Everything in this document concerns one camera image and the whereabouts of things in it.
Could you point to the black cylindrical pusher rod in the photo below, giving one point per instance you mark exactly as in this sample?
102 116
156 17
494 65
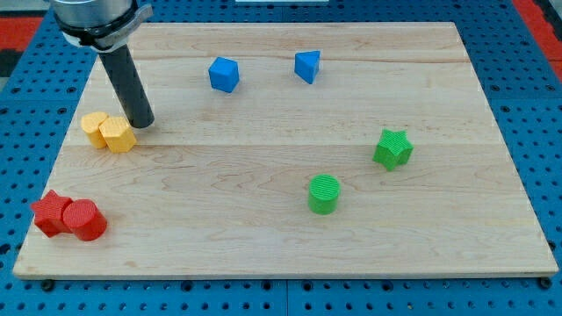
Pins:
123 75

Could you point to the blue cube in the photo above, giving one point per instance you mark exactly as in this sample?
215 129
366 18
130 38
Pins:
224 74

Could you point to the wooden board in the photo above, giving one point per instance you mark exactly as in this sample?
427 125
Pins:
217 187

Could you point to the yellow rounded block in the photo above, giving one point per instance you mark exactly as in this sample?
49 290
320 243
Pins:
90 124

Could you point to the yellow hexagon block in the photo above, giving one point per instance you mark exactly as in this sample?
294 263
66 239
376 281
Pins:
118 134

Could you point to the red cylinder block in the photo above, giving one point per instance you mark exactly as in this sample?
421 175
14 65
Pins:
84 220

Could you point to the red star block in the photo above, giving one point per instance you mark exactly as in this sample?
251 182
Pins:
48 214

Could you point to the blue triangular prism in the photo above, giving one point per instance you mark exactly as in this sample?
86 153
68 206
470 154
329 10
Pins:
307 65

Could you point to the green cylinder block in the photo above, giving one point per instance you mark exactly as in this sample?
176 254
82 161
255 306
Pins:
323 193

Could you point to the green star block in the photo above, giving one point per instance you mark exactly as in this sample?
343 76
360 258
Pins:
393 149

